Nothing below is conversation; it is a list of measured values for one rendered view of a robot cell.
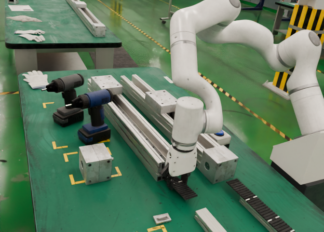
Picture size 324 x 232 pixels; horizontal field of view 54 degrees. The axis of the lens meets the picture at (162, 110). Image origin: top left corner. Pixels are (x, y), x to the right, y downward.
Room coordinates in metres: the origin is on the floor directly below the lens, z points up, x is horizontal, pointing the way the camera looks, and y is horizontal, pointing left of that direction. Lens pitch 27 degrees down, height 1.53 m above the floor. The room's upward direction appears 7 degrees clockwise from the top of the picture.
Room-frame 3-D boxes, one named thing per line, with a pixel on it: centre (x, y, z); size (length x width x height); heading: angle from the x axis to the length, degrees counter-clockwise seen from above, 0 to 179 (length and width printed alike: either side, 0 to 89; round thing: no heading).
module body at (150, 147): (1.28, 0.16, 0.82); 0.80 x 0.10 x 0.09; 32
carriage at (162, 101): (1.38, 0.00, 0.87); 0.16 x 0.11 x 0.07; 32
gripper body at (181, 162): (0.89, -0.08, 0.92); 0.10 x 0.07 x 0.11; 122
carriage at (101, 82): (1.49, 0.30, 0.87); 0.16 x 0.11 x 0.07; 32
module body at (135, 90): (1.38, 0.00, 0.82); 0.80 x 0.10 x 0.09; 32
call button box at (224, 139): (1.21, -0.25, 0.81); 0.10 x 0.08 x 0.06; 122
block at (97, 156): (0.92, 0.20, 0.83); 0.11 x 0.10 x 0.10; 120
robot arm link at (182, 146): (0.89, -0.08, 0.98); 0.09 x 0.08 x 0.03; 122
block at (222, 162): (1.01, -0.25, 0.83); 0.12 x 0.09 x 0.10; 122
